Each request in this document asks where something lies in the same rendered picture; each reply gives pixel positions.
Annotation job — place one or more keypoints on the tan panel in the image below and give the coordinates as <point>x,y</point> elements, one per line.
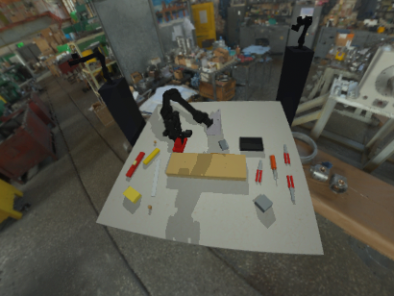
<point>207,166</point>

